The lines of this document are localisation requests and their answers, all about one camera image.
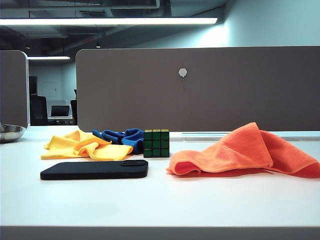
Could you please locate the narrow brown desk divider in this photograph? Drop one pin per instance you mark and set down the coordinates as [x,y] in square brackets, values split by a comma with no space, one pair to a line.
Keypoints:
[13,87]

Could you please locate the black smartphone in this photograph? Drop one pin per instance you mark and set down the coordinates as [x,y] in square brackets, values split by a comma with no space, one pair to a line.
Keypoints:
[95,170]

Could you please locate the grey desk divider panel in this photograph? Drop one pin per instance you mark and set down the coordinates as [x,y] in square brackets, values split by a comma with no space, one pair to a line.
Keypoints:
[225,95]

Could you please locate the metal bowl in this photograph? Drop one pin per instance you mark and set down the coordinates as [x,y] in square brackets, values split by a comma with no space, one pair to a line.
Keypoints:
[12,132]

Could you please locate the blue microfiber rag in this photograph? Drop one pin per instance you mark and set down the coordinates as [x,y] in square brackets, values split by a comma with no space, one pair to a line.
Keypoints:
[132,140]

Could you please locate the long ceiling light strip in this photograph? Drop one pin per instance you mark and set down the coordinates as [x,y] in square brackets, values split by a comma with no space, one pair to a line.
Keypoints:
[100,21]

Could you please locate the black office chair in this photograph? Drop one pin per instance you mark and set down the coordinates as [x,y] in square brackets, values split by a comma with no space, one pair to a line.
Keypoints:
[38,110]

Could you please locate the black computer monitor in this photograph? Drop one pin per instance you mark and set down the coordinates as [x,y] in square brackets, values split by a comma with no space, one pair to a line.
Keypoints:
[60,111]

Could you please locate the orange microfiber rag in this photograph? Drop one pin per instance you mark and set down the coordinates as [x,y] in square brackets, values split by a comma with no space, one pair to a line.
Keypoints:
[237,150]

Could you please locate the Rubik's cube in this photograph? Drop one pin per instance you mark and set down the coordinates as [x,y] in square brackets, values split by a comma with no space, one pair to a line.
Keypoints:
[156,145]

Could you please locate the short ceiling light strip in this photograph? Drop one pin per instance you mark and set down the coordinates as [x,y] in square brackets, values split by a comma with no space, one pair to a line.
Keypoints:
[50,57]

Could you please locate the yellow microfiber rag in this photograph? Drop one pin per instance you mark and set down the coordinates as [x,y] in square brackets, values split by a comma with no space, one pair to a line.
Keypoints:
[62,147]

